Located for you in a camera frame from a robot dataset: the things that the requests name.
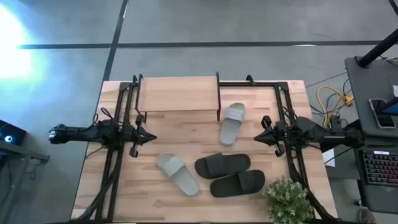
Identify black rubber slide sandal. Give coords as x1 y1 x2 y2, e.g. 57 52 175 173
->
209 169 266 198
194 152 251 180

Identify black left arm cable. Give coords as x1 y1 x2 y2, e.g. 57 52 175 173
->
92 106 115 124

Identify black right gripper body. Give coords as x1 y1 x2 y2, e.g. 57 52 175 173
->
261 115 286 158

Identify backlit black keyboard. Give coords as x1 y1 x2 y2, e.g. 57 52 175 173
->
361 150 398 187

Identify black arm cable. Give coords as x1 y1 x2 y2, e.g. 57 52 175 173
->
281 106 300 126
92 106 115 124

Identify grey rubber slide sandal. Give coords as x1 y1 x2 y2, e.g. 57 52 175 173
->
156 152 200 197
219 102 246 147

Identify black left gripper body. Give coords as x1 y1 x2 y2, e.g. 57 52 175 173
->
123 113 146 158

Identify grey side desk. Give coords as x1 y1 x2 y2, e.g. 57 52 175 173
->
344 55 398 138

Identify black metal table frame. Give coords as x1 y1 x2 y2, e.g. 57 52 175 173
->
71 73 340 223

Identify yellow cable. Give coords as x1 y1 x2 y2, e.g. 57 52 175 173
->
316 85 354 127

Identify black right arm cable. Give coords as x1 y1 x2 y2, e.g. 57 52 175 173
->
281 106 300 126

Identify smartphone in pale case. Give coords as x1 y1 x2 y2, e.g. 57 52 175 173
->
368 98 397 129

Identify black round pole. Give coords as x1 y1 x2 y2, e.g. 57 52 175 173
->
356 28 398 68

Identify potted green plant black pot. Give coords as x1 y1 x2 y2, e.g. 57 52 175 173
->
263 176 315 224

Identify black box with blue light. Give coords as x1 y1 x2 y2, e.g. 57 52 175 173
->
0 119 27 147

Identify wooden shelf black metal legs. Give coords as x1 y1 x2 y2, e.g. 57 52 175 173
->
135 72 222 124

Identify white paper sheet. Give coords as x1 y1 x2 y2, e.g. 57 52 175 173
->
322 148 336 168

